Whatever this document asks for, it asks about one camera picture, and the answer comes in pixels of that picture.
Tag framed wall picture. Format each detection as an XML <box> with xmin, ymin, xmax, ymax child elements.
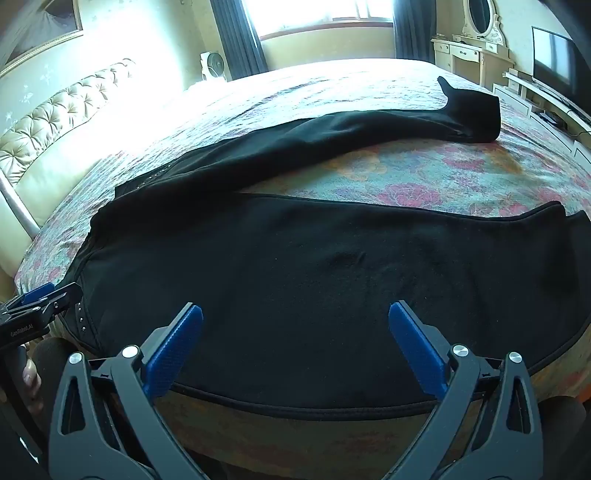
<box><xmin>0</xmin><ymin>0</ymin><xmax>85</xmax><ymax>78</ymax></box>

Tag cream dressing table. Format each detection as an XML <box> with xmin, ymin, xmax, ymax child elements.
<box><xmin>431</xmin><ymin>34</ymin><xmax>516</xmax><ymax>89</ymax></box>

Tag oval mirror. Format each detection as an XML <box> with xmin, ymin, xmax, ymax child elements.
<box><xmin>462</xmin><ymin>0</ymin><xmax>505</xmax><ymax>45</ymax></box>

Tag floral bedspread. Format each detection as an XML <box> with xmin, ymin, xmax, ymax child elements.
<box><xmin>14</xmin><ymin>58</ymin><xmax>591</xmax><ymax>467</ymax></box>

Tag person's left hand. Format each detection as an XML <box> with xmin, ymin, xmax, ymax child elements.
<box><xmin>21</xmin><ymin>357</ymin><xmax>43</xmax><ymax>402</ymax></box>

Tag person's leg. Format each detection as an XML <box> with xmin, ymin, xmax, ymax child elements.
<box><xmin>34</xmin><ymin>338</ymin><xmax>72</xmax><ymax>374</ymax></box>
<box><xmin>538</xmin><ymin>394</ymin><xmax>587</xmax><ymax>480</ymax></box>

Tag cream tufted headboard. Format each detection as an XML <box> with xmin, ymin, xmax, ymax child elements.
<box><xmin>0</xmin><ymin>58</ymin><xmax>139</xmax><ymax>282</ymax></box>

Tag black pants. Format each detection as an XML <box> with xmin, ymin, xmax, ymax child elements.
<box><xmin>60</xmin><ymin>75</ymin><xmax>591</xmax><ymax>421</ymax></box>

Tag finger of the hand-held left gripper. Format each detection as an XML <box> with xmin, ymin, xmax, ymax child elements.
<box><xmin>27</xmin><ymin>282</ymin><xmax>84</xmax><ymax>322</ymax></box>
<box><xmin>8</xmin><ymin>282</ymin><xmax>57</xmax><ymax>311</ymax></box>

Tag bright window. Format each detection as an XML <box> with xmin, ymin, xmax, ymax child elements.
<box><xmin>242</xmin><ymin>0</ymin><xmax>394</xmax><ymax>37</ymax></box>

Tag flat screen television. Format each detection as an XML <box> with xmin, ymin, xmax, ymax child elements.
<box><xmin>531</xmin><ymin>26</ymin><xmax>591</xmax><ymax>101</ymax></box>

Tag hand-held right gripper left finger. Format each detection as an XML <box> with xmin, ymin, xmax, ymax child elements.
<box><xmin>48</xmin><ymin>302</ymin><xmax>218</xmax><ymax>480</ymax></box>

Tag white fan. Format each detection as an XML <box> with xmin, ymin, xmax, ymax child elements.
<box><xmin>200</xmin><ymin>51</ymin><xmax>228</xmax><ymax>84</ymax></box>

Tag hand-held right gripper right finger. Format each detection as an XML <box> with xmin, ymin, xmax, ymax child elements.
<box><xmin>388</xmin><ymin>300</ymin><xmax>546</xmax><ymax>480</ymax></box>

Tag white television cabinet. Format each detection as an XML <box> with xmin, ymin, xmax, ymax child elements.
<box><xmin>492</xmin><ymin>69</ymin><xmax>591</xmax><ymax>174</ymax></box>

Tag person's left leg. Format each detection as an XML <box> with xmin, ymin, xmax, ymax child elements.
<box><xmin>34</xmin><ymin>338</ymin><xmax>72</xmax><ymax>374</ymax></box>

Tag person's right leg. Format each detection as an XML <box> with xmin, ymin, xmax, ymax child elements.
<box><xmin>538</xmin><ymin>394</ymin><xmax>587</xmax><ymax>480</ymax></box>

